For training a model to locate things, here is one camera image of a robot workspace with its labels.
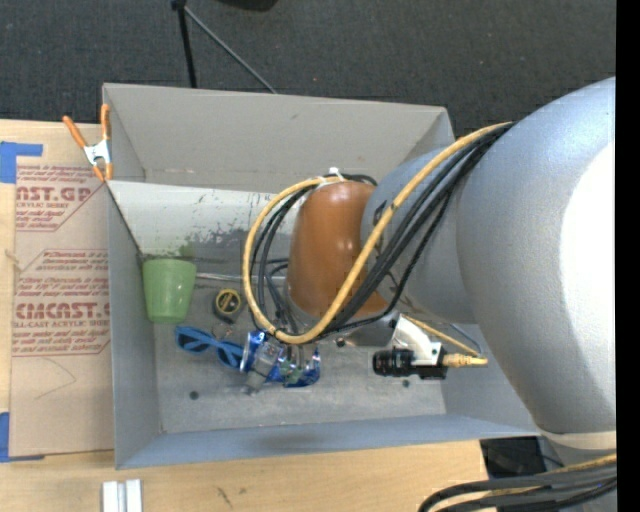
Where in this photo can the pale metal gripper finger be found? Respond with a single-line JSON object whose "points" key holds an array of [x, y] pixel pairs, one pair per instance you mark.
{"points": [[255, 384]]}

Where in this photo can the grey metal bin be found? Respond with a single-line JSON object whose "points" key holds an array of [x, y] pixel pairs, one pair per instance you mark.
{"points": [[210, 400]]}

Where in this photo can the yellow and black tape measure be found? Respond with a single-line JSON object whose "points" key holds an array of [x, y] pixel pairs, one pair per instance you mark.
{"points": [[228, 302]]}

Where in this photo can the blue sunglasses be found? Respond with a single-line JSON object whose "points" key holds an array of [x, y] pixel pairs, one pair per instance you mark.
{"points": [[200, 342]]}

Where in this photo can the green cup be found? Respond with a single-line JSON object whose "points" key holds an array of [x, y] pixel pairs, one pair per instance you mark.
{"points": [[167, 292]]}

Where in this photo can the brown cardboard board red print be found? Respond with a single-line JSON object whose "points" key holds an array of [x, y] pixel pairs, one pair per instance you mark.
{"points": [[60, 390]]}

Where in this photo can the black cylinder on white bracket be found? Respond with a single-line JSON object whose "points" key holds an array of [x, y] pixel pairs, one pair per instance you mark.
{"points": [[400, 361]]}

